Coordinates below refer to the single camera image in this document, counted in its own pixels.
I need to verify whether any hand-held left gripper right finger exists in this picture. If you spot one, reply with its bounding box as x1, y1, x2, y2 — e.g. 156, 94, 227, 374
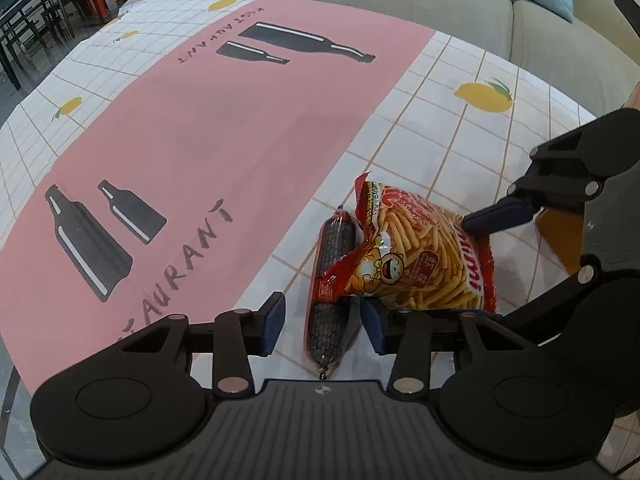
361, 300, 540, 396

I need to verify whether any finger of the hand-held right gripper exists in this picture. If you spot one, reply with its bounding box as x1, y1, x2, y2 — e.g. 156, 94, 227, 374
500, 261, 602, 345
462, 107, 640, 235

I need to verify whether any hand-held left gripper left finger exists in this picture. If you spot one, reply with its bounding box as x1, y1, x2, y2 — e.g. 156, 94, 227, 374
117, 291, 287, 396

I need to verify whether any red potato stick snack packet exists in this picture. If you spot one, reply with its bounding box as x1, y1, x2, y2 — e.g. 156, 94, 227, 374
310, 170, 498, 319

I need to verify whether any dark sausage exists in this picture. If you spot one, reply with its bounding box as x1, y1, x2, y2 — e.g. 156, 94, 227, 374
302, 205, 362, 382

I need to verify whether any pink and white printed tablecloth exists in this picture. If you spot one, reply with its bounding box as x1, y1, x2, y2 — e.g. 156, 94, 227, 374
0, 0, 640, 392

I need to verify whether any black dining chair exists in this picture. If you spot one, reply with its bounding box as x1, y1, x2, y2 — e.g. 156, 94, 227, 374
0, 0, 90, 92

